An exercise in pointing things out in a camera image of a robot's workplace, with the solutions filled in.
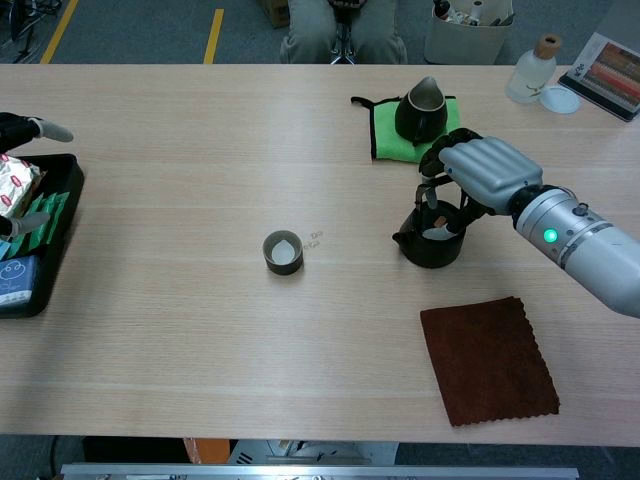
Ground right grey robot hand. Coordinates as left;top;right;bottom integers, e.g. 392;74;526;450
418;127;545;236

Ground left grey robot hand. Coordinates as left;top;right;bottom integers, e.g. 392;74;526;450
0;112;75;239

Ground black cast iron teapot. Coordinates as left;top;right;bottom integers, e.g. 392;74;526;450
391;182;469;270

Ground grey-green ceramic teacup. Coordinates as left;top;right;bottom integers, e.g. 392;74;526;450
261;229;305;275

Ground black plastic tray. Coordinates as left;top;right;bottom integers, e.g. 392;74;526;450
0;153;85;320

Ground gold foil snack bag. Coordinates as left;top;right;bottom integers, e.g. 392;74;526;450
0;152;42;221

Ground green tea packet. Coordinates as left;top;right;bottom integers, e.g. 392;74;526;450
44;191;70;246
28;193;57;251
7;194;45;259

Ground dark ceramic pouring pitcher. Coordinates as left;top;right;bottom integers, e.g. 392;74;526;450
394;75;449;147

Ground white round lid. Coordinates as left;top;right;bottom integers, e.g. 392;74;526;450
538;84;582;115

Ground frosted glass bottle wooden cap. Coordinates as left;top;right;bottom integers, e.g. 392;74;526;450
504;33;558;105

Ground green cloth with black trim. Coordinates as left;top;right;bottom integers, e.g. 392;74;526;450
350;94;465;164

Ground black metal stand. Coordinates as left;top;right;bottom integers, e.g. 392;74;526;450
0;0;64;64

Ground beige storage bin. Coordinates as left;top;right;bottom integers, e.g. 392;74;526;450
424;0;515;65

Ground blue box with face print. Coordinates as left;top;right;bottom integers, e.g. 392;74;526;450
0;254;40;307

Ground colour sample booklet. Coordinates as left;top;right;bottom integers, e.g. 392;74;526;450
557;32;640;123

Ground brown ribbed cloth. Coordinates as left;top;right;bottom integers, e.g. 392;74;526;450
419;296;561;428

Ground seated person's legs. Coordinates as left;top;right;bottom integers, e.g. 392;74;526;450
279;0;409;65

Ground aluminium profile rail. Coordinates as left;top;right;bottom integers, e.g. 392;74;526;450
59;462;581;480

